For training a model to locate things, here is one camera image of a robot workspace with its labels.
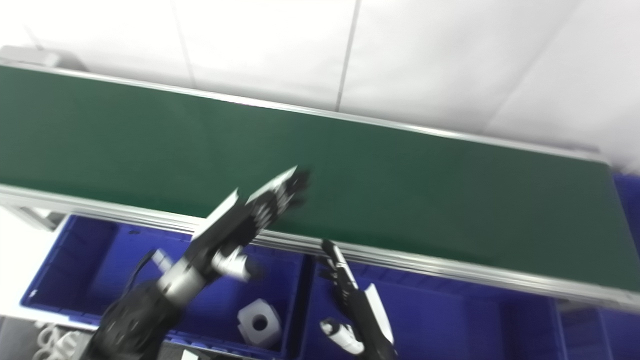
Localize white hexagonal plastic part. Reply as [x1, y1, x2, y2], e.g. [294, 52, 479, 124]
[236, 298, 282, 349]

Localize aluminium conveyor leg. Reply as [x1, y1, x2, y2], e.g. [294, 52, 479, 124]
[0, 205, 61, 231]

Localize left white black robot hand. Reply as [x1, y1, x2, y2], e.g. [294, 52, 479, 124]
[187, 165, 312, 282]

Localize white coiled cables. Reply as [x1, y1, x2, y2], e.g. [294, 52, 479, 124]
[32, 322, 76, 360]

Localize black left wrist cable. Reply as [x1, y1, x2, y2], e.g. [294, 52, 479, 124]
[125, 247, 173, 296]

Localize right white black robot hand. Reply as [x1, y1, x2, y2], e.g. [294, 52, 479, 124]
[317, 239, 398, 360]

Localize green conveyor belt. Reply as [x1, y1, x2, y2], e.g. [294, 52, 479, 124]
[0, 65, 640, 293]
[0, 60, 640, 316]

